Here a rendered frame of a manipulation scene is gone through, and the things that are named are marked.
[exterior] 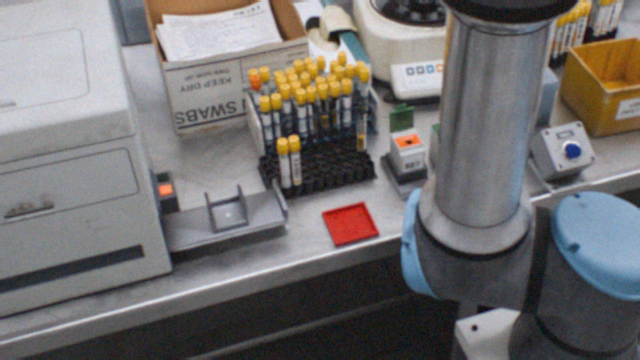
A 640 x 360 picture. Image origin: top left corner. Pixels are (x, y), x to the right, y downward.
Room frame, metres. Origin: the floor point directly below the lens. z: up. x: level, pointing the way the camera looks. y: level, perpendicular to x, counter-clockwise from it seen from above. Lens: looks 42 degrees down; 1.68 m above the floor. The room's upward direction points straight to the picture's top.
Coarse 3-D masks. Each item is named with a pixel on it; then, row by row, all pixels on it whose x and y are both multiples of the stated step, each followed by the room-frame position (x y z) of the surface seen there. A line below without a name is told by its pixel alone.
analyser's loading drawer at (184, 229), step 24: (240, 192) 0.73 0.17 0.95; (264, 192) 0.76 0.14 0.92; (168, 216) 0.72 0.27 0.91; (192, 216) 0.72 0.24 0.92; (216, 216) 0.72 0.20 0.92; (240, 216) 0.72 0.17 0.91; (264, 216) 0.72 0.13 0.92; (288, 216) 0.71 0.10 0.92; (168, 240) 0.67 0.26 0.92; (192, 240) 0.67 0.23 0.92
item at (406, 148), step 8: (392, 136) 0.85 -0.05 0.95; (400, 136) 0.85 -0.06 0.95; (408, 136) 0.85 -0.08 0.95; (416, 136) 0.85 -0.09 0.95; (392, 144) 0.85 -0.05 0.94; (400, 144) 0.83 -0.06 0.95; (408, 144) 0.84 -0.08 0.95; (416, 144) 0.83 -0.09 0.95; (392, 152) 0.84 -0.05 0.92; (400, 152) 0.82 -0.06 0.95; (408, 152) 0.82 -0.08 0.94; (416, 152) 0.82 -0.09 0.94; (424, 152) 0.82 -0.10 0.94; (400, 160) 0.81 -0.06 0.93; (408, 160) 0.82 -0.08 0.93; (416, 160) 0.82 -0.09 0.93; (400, 168) 0.81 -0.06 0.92; (408, 168) 0.82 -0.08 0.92; (416, 168) 0.82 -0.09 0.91
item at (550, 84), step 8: (544, 80) 0.96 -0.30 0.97; (552, 80) 0.96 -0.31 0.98; (544, 88) 0.95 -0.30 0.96; (552, 88) 0.96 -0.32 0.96; (544, 96) 0.96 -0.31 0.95; (552, 96) 0.96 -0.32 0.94; (544, 104) 0.96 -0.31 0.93; (552, 104) 0.96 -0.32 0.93; (544, 112) 0.96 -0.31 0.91; (544, 120) 0.96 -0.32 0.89; (536, 128) 0.95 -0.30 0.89; (544, 128) 0.95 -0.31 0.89
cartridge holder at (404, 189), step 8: (384, 160) 0.86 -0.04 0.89; (392, 160) 0.84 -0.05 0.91; (384, 168) 0.85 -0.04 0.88; (392, 168) 0.83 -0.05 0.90; (424, 168) 0.82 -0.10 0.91; (392, 176) 0.83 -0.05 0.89; (400, 176) 0.81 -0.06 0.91; (408, 176) 0.81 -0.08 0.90; (416, 176) 0.82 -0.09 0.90; (424, 176) 0.82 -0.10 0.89; (400, 184) 0.81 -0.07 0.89; (408, 184) 0.81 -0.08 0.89; (416, 184) 0.81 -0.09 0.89; (400, 192) 0.79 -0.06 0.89; (408, 192) 0.79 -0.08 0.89
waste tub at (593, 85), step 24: (576, 48) 1.06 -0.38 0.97; (600, 48) 1.07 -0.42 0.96; (624, 48) 1.08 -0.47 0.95; (576, 72) 1.02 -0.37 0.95; (600, 72) 1.07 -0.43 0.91; (624, 72) 1.09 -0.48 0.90; (576, 96) 1.00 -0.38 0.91; (600, 96) 0.94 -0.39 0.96; (624, 96) 0.94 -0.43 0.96; (600, 120) 0.93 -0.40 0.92; (624, 120) 0.94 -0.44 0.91
